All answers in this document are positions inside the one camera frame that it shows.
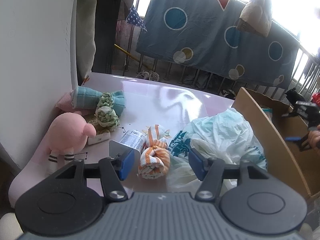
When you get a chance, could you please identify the gold tissue packet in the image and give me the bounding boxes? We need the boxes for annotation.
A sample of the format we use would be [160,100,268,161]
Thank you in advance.
[84,114,111,145]

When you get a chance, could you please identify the blue circle-patterned blanket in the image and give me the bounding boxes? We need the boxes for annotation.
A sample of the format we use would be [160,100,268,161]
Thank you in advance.
[136,0,299,89]

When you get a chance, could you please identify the white teal plastic bag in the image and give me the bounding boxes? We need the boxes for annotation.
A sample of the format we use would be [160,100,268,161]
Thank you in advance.
[166,108,267,193]

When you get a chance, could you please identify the sneakers under railing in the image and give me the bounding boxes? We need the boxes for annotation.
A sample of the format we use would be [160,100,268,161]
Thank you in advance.
[136,70,160,82]

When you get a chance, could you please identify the star-patterned blue cloth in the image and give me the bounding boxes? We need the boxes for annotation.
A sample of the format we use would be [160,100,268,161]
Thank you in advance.
[125,5,147,32]

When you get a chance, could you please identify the yellow stick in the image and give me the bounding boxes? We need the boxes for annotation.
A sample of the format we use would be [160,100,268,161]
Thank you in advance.
[114,44,152,72]

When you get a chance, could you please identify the beige curtain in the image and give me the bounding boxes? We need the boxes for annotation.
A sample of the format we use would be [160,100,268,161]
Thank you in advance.
[75,0,134,85]

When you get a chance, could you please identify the orange striped rolled towel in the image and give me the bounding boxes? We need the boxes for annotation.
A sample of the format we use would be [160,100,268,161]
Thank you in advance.
[138,124,171,179]

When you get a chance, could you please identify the teal knotted towel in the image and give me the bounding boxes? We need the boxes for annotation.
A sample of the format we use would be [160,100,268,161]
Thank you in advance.
[71,86,125,116]

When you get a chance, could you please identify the pink sponge cloth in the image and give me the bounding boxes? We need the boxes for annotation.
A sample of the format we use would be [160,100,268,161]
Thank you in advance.
[55,92,81,112]

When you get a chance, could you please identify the white tissue pack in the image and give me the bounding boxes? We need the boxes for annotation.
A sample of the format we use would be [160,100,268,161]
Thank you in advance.
[120,130,146,152]

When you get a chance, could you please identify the pink plush pig toy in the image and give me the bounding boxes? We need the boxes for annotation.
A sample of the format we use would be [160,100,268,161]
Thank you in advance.
[47,112,97,175]

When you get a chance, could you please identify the green patterned rolled cloth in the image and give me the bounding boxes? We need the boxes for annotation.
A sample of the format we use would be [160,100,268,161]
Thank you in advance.
[95,93,120,132]

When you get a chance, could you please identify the person's right hand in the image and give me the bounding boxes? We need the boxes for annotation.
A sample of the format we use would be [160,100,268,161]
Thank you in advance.
[308,131,320,150]

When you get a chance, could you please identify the white silver card box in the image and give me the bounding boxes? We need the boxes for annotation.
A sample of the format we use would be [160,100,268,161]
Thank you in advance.
[109,140,143,163]

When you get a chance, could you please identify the cardboard box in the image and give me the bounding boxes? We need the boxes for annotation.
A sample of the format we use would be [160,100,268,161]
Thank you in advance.
[232,87,319,201]

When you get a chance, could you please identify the metal railing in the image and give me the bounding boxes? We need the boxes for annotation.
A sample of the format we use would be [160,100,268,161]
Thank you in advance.
[122,0,320,100]

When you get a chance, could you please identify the beige hanging cloth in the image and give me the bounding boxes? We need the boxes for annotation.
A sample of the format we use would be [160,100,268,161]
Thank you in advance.
[236,0,272,37]

